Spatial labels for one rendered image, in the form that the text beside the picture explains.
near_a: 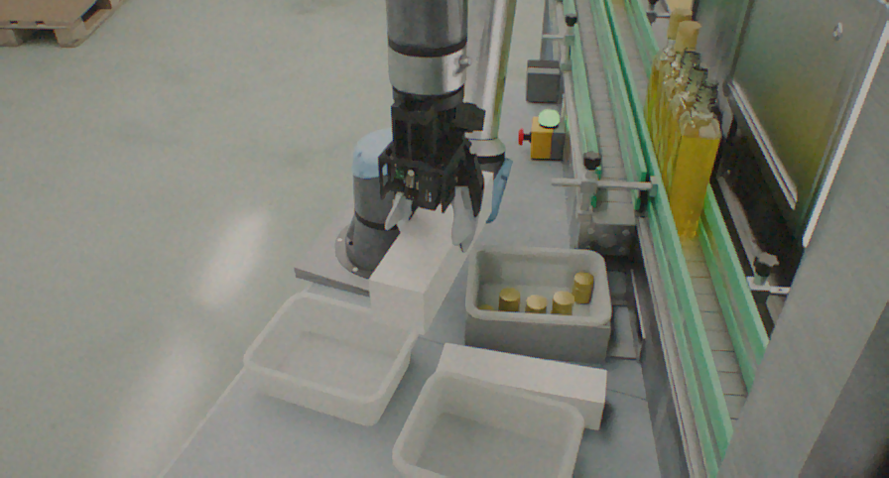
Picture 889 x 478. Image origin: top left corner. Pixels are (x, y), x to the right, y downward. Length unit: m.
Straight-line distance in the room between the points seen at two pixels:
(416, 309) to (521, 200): 0.78
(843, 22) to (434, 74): 0.58
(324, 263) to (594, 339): 0.50
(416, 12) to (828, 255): 0.51
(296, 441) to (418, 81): 0.59
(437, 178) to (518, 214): 0.76
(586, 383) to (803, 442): 0.87
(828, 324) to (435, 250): 0.63
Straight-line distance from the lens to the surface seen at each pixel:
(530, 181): 1.55
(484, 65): 1.13
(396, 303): 0.76
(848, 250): 0.18
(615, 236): 1.25
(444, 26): 0.65
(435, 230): 0.81
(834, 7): 1.10
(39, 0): 4.54
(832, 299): 0.18
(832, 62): 1.08
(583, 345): 1.14
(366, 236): 1.26
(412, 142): 0.69
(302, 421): 1.10
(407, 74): 0.67
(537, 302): 1.16
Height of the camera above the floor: 1.60
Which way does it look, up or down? 37 degrees down
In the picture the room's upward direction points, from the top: straight up
